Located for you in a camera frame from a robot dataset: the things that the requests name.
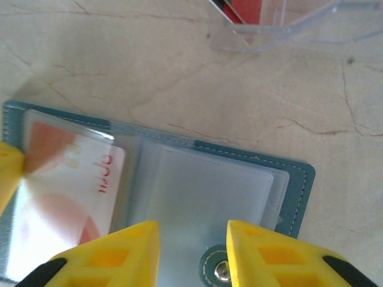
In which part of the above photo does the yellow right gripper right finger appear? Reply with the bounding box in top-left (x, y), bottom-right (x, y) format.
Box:
top-left (226, 219), bottom-right (380, 287)

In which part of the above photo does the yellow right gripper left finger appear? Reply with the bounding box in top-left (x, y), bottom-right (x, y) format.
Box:
top-left (14, 220), bottom-right (162, 287)

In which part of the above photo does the white card with red shapes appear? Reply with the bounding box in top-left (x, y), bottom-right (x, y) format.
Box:
top-left (5, 119), bottom-right (126, 264)

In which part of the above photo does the blue leather card holder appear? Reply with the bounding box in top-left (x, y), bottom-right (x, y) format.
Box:
top-left (0, 99), bottom-right (317, 287)

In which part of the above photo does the red plastic card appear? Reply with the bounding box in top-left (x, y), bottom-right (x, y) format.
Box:
top-left (209, 0), bottom-right (272, 26)

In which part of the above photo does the clear acrylic card stand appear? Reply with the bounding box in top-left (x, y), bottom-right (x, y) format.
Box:
top-left (208, 0), bottom-right (383, 56)

